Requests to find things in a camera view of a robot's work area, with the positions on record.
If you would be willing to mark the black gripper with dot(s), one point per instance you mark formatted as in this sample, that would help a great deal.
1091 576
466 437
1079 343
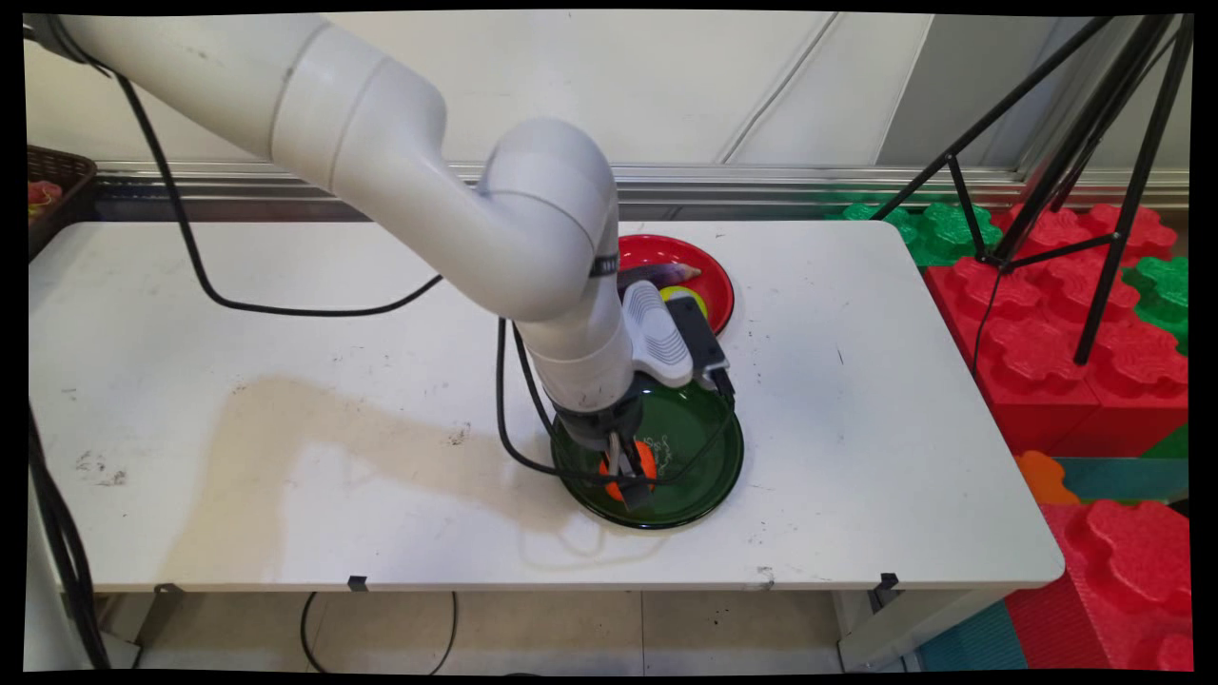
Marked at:
595 423

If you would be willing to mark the orange toy fruit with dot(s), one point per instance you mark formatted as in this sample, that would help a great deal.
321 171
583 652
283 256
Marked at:
649 461

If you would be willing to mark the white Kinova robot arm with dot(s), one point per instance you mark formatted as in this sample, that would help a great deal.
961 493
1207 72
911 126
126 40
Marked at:
381 124

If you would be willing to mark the green plate with white print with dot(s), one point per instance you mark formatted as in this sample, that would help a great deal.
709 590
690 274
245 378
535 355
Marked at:
695 476

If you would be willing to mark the yellow-green toy fruit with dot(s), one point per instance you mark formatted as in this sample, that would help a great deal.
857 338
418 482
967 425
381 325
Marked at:
693 297

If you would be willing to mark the purple toy eggplant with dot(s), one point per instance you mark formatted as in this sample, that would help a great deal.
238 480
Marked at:
666 275

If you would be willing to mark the red plate with black rim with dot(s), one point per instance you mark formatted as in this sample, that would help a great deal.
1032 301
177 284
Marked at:
704 262

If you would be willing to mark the white table leg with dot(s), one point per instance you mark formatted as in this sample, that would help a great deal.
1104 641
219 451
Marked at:
913 628

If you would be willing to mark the green foam block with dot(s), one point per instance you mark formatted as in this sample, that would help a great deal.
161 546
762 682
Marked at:
942 233
1161 290

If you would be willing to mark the orange foam piece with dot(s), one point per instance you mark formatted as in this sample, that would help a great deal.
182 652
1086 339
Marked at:
1042 479

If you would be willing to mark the large red foam block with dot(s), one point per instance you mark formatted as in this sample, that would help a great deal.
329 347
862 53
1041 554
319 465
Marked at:
1047 352

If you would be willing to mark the teal foam mat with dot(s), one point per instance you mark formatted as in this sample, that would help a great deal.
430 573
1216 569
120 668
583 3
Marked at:
1123 479

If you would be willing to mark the black tripod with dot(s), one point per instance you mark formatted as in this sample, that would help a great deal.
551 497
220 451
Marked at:
1123 143

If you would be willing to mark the brown wicker basket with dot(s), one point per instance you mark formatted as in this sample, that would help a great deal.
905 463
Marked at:
57 195

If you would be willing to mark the pink item in basket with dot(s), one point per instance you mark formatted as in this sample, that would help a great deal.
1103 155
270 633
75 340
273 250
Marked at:
43 195

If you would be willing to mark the white ribbed camera mount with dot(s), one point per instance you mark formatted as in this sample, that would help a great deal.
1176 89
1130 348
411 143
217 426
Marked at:
652 328

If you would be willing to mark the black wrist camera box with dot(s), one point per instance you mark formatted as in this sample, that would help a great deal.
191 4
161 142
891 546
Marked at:
695 338

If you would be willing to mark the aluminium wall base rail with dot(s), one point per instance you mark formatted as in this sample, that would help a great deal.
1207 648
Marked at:
809 185

